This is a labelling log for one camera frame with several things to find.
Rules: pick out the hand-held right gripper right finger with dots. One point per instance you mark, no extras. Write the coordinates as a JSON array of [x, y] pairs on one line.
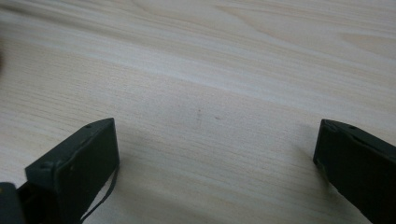
[[358, 161]]

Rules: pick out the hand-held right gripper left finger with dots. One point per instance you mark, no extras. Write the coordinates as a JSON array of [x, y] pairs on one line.
[[81, 165]]

